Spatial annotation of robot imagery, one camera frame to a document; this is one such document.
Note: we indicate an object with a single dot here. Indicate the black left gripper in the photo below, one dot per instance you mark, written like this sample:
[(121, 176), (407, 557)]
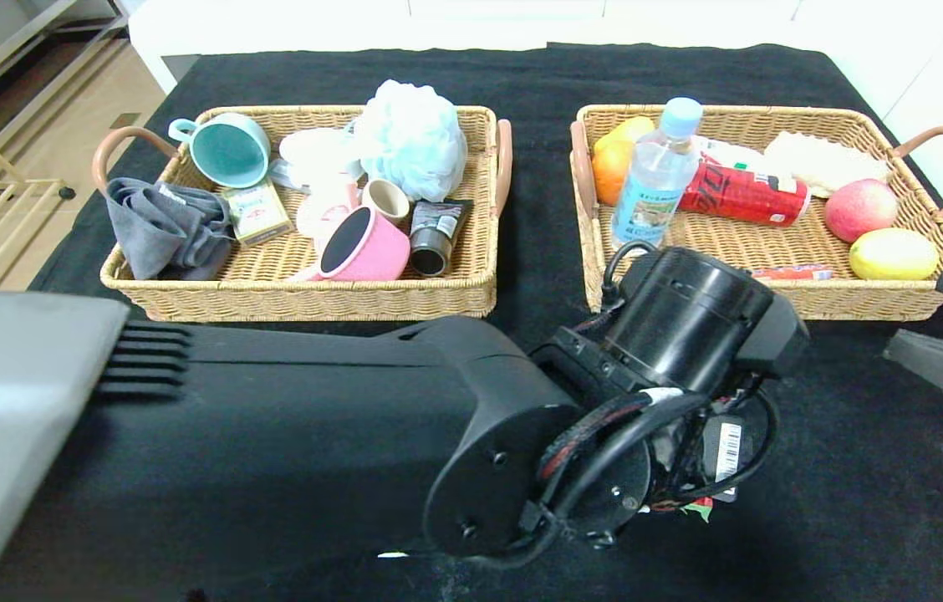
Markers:
[(726, 452)]

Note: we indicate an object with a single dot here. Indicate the red Hi-Chew candy stick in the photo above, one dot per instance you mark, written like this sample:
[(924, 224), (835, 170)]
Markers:
[(699, 508)]

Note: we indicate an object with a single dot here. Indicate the orange sausage stick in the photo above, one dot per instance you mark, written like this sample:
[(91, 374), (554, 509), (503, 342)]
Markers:
[(797, 272)]

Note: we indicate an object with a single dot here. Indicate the clear bottle blue cap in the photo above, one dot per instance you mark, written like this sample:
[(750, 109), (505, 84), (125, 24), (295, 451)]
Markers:
[(647, 201)]

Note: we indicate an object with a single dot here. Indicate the pink saucepan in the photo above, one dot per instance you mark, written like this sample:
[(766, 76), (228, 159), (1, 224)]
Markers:
[(371, 247)]

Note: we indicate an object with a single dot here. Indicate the beige mug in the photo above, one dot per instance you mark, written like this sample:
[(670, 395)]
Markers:
[(388, 201)]

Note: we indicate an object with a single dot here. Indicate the pink detergent bottle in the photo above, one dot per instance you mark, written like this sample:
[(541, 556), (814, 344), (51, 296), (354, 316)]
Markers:
[(325, 213)]

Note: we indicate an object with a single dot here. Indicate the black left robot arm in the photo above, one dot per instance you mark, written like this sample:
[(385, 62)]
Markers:
[(313, 418)]

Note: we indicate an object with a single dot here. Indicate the yellow lemon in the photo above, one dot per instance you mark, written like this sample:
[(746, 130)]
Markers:
[(892, 255)]

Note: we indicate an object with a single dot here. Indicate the red apple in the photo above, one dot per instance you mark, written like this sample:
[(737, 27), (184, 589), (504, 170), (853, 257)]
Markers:
[(860, 211)]

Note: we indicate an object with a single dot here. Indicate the black table cloth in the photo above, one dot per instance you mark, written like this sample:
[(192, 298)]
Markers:
[(856, 518)]

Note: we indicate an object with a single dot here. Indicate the cream bread pastry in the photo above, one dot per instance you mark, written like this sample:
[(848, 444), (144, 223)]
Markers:
[(823, 164)]

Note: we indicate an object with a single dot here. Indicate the red cola can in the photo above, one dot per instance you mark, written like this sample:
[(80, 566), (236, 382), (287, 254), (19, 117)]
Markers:
[(747, 196)]

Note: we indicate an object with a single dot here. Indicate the white snack packet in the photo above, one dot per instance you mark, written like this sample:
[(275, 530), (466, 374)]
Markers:
[(739, 157)]

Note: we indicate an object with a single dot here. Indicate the orange fruit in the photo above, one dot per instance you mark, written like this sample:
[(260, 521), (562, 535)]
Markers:
[(608, 176)]

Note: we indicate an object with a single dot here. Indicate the small yellow fruit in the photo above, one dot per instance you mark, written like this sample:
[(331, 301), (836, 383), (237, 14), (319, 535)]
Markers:
[(626, 134)]

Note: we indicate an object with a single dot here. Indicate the black cosmetic tube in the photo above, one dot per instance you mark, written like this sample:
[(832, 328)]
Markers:
[(433, 238)]

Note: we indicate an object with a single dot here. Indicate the light blue bath loofah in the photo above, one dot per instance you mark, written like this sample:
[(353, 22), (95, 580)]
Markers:
[(409, 140)]

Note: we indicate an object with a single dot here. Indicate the white round container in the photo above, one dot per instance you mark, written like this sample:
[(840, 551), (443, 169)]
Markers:
[(313, 155)]

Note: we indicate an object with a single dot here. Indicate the small green cream box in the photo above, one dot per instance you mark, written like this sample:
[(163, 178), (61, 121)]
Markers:
[(257, 214)]

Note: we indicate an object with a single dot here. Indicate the teal ceramic mug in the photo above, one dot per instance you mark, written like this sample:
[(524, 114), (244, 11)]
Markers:
[(229, 150)]

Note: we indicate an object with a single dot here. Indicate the white cabinet furniture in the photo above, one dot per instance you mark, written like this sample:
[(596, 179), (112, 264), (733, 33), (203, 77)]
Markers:
[(313, 25)]

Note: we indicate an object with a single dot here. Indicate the grey folded towel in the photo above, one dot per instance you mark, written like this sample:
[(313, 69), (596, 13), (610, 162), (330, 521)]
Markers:
[(160, 228)]

